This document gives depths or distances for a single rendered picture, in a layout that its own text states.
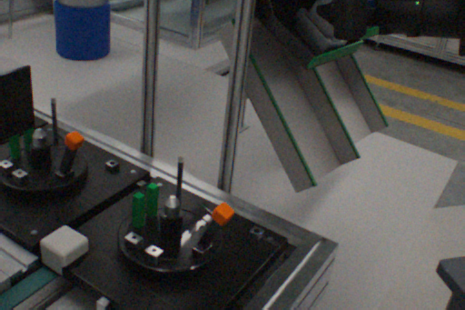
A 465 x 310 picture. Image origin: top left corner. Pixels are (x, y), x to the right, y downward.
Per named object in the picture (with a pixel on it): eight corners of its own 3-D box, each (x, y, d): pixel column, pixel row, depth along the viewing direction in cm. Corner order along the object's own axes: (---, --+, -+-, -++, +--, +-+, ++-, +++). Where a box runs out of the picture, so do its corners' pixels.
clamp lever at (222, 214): (212, 245, 70) (236, 211, 65) (203, 254, 68) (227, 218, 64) (192, 227, 71) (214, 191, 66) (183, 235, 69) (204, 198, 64)
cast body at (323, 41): (338, 55, 80) (363, 19, 75) (319, 58, 77) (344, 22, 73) (305, 16, 83) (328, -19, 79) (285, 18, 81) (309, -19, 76)
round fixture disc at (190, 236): (241, 241, 75) (242, 229, 74) (179, 299, 65) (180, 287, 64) (162, 201, 81) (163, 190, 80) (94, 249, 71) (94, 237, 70)
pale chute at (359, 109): (371, 134, 104) (390, 125, 101) (333, 155, 95) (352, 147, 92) (305, 5, 105) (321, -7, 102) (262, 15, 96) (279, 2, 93)
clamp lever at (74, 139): (74, 172, 81) (85, 138, 76) (64, 177, 79) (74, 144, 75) (58, 156, 81) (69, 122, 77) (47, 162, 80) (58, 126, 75)
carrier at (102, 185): (150, 181, 89) (153, 114, 83) (33, 258, 70) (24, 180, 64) (51, 132, 99) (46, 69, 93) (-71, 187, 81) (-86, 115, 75)
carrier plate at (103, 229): (286, 248, 78) (289, 236, 77) (186, 358, 60) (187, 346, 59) (157, 185, 88) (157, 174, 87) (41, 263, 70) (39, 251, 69)
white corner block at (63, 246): (90, 260, 71) (89, 237, 69) (64, 279, 68) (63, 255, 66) (65, 245, 73) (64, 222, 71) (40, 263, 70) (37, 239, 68)
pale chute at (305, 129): (341, 165, 93) (361, 157, 89) (295, 194, 84) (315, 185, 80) (268, 20, 94) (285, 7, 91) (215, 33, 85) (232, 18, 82)
